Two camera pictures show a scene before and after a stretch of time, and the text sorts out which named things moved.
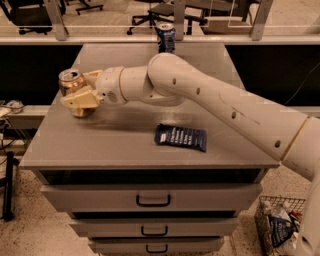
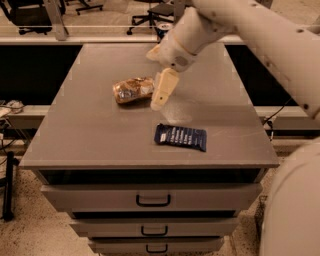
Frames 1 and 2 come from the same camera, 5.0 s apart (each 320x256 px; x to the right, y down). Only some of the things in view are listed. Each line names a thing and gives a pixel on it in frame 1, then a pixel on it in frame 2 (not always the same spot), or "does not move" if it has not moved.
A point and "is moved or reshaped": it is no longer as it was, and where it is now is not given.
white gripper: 108,85 to 174,52
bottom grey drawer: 156,245 does not move
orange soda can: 71,80 is moved or reshaped
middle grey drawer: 157,227 does not move
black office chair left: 29,15 does not move
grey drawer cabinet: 149,178 does not move
